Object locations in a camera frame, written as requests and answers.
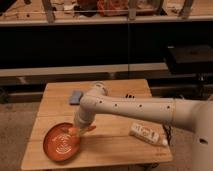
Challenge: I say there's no orange pepper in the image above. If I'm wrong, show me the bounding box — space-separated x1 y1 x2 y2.
68 125 96 136

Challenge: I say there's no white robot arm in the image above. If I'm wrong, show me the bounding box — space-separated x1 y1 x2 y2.
74 82 213 171

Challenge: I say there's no orange ceramic bowl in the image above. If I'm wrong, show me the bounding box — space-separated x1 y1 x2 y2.
43 123 81 162

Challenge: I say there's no blue sponge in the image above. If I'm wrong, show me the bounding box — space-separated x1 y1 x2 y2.
69 90 83 105

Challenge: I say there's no wooden table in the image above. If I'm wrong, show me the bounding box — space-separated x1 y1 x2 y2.
21 81 172 171

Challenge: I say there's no black striped block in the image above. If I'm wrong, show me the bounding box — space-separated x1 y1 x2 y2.
125 94 135 98

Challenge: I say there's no white tube with label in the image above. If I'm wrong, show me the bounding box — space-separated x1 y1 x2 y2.
129 123 168 146

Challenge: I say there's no long wooden shelf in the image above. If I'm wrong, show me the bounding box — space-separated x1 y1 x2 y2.
0 63 168 86

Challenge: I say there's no black box on shelf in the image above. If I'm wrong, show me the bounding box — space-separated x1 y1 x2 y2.
166 45 213 74

